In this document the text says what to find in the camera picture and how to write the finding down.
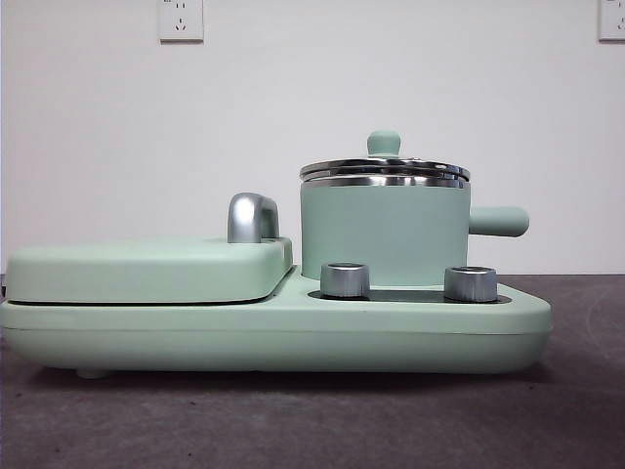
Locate silver control knob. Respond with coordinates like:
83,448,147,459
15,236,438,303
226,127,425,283
319,262,371,299
442,266,499,302

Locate mint green pot with handle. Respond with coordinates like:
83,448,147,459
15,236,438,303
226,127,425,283
300,174,530,288

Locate mint green breakfast machine base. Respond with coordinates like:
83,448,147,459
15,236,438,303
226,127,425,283
0,266,554,380

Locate white wall socket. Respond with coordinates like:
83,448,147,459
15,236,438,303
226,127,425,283
598,0,625,43
158,0,205,44

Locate glass pot lid green knob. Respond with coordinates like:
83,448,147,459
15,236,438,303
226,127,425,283
299,129,474,181

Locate mint green griddle cover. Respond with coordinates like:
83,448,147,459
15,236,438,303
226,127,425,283
3,236,294,305

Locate silver griddle cover handle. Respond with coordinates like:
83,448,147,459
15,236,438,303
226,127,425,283
227,192,281,244

